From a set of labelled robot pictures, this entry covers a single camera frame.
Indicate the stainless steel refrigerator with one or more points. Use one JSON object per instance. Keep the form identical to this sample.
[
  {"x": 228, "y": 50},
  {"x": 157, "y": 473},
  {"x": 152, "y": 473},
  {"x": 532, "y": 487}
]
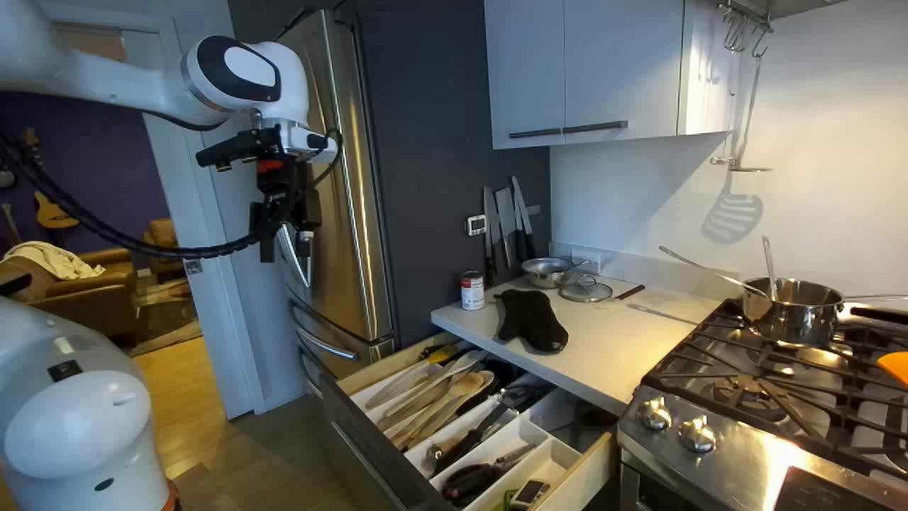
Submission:
[{"x": 347, "y": 317}]

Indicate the orange spatula handle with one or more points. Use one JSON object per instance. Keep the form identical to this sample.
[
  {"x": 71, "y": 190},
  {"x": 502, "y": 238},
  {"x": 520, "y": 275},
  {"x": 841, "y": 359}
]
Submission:
[{"x": 895, "y": 363}]

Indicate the stainless steel saucepan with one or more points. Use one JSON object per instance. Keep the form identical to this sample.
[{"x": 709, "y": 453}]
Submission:
[{"x": 782, "y": 308}]

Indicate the brown armchair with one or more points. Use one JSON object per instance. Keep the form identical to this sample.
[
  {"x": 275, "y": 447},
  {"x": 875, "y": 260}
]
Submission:
[{"x": 99, "y": 301}]

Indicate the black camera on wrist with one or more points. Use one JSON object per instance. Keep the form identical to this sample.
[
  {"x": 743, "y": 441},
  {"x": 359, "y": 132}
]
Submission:
[{"x": 258, "y": 143}]

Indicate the gas stove range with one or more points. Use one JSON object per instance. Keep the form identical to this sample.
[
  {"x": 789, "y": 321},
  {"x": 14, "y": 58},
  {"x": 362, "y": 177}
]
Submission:
[{"x": 799, "y": 427}]

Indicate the hanging slotted spatula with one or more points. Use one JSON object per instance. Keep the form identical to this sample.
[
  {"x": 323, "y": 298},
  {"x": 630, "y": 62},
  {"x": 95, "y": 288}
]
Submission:
[{"x": 732, "y": 212}]

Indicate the black utensil in drawer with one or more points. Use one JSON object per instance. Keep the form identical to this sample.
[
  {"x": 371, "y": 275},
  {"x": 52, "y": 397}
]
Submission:
[{"x": 513, "y": 397}]

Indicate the stove knob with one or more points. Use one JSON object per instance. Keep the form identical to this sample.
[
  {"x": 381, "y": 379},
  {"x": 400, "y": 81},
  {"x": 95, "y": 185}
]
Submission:
[
  {"x": 652, "y": 416},
  {"x": 696, "y": 436}
]

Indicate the left stove knob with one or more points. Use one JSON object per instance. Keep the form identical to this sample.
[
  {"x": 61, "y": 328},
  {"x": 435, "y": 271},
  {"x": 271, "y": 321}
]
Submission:
[{"x": 652, "y": 416}]

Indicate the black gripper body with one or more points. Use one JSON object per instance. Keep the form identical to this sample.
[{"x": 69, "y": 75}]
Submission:
[{"x": 288, "y": 197}]

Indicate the wooden spoon in drawer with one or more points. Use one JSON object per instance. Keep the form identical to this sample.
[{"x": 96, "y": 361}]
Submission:
[{"x": 461, "y": 390}]

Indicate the black oven mitt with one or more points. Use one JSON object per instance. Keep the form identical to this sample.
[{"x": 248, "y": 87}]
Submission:
[{"x": 532, "y": 319}]

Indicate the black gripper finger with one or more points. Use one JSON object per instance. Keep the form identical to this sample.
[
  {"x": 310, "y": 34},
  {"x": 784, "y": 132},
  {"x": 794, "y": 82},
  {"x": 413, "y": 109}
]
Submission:
[
  {"x": 288, "y": 251},
  {"x": 303, "y": 251}
]

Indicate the small metal bowl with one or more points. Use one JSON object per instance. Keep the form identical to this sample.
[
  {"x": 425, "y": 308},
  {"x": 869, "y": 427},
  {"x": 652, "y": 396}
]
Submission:
[{"x": 545, "y": 271}]

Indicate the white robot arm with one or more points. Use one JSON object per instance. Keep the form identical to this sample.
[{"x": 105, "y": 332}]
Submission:
[{"x": 75, "y": 412}]

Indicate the glass pot lid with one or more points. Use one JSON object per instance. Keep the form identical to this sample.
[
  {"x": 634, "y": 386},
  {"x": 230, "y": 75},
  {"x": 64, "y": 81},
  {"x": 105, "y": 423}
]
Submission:
[{"x": 586, "y": 288}]

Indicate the small red white can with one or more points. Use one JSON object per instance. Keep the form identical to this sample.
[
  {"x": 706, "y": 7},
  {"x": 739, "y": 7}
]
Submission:
[{"x": 472, "y": 291}]

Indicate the acoustic guitar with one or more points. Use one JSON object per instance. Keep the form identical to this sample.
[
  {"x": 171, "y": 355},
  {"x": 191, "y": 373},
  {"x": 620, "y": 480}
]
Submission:
[{"x": 48, "y": 213}]

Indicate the right stove knob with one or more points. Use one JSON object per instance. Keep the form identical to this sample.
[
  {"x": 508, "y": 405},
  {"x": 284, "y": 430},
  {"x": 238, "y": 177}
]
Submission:
[{"x": 696, "y": 436}]

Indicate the kitchen drawer dark front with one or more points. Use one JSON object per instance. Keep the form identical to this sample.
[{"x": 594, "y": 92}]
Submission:
[{"x": 553, "y": 454}]

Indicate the white upper wall cabinet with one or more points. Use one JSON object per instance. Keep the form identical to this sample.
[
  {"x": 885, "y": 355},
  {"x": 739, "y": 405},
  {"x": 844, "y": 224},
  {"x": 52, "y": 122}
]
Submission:
[{"x": 566, "y": 71}]

